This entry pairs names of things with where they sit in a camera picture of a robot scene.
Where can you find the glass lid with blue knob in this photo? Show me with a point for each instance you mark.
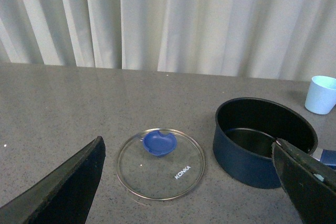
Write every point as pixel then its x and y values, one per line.
pixel 160 164

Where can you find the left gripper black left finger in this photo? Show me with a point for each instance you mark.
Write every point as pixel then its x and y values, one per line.
pixel 63 196

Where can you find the dark blue saucepan with handle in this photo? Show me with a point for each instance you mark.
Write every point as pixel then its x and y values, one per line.
pixel 245 131

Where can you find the white pleated curtain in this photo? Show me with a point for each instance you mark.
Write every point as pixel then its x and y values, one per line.
pixel 278 39

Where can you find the light blue plastic cup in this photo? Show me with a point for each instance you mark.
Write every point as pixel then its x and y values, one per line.
pixel 321 95

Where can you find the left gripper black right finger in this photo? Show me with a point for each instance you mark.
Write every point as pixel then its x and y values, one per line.
pixel 309 183

